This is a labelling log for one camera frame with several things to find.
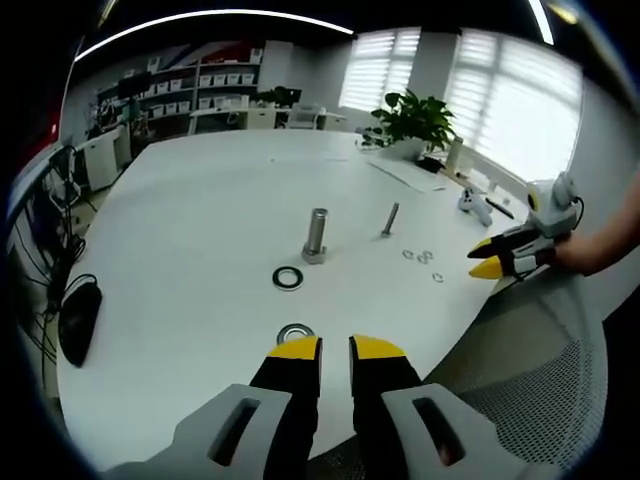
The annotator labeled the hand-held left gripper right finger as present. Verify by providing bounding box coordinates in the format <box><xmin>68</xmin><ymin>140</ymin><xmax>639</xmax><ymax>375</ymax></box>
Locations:
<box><xmin>348</xmin><ymin>333</ymin><xmax>544</xmax><ymax>480</ymax></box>

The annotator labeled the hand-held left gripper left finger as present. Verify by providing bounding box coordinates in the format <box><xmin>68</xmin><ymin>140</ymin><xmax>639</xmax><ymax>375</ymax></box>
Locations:
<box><xmin>102</xmin><ymin>335</ymin><xmax>323</xmax><ymax>480</ymax></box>

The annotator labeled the black washer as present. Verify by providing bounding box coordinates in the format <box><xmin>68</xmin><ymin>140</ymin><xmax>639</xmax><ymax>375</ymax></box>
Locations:
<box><xmin>272</xmin><ymin>267</ymin><xmax>304</xmax><ymax>291</ymax></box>

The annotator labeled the large threaded stud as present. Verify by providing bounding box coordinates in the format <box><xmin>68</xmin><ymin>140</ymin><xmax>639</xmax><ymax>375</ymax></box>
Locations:
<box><xmin>300</xmin><ymin>207</ymin><xmax>330</xmax><ymax>265</ymax></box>

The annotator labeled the thin threaded bolt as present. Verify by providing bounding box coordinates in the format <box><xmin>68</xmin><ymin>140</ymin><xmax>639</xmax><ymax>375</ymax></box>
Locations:
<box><xmin>380</xmin><ymin>201</ymin><xmax>401</xmax><ymax>238</ymax></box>

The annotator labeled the black pen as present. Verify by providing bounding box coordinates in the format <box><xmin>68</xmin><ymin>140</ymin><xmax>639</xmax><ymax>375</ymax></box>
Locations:
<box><xmin>485</xmin><ymin>197</ymin><xmax>516</xmax><ymax>218</ymax></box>

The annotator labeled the white game controller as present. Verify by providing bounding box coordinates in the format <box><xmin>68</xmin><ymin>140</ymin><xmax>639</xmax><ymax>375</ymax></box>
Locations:
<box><xmin>458</xmin><ymin>186</ymin><xmax>495</xmax><ymax>226</ymax></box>

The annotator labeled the grey mesh chair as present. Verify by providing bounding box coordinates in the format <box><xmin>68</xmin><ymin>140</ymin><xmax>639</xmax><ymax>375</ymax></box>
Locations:
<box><xmin>304</xmin><ymin>279</ymin><xmax>610</xmax><ymax>480</ymax></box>

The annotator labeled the white bottle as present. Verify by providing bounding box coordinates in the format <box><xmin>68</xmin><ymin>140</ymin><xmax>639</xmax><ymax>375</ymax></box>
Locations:
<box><xmin>445</xmin><ymin>137</ymin><xmax>464</xmax><ymax>174</ymax></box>

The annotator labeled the potted green plant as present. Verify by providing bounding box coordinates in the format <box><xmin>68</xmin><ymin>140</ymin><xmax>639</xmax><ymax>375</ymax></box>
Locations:
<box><xmin>363</xmin><ymin>88</ymin><xmax>459</xmax><ymax>161</ymax></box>

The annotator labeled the black computer mouse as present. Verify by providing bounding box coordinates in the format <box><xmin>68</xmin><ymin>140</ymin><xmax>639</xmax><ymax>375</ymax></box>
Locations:
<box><xmin>58</xmin><ymin>273</ymin><xmax>103</xmax><ymax>369</ymax></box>

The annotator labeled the white side desk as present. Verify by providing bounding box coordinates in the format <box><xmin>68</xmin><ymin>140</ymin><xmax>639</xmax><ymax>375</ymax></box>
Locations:
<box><xmin>74</xmin><ymin>124</ymin><xmax>134</xmax><ymax>192</ymax></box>

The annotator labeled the storage shelf with white bins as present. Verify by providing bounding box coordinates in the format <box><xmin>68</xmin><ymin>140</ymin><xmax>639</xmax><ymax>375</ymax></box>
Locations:
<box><xmin>94</xmin><ymin>47</ymin><xmax>265</xmax><ymax>132</ymax></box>

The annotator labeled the bundle of black cables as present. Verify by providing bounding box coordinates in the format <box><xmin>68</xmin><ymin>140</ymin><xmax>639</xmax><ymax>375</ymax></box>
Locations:
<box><xmin>14</xmin><ymin>144</ymin><xmax>89</xmax><ymax>361</ymax></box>

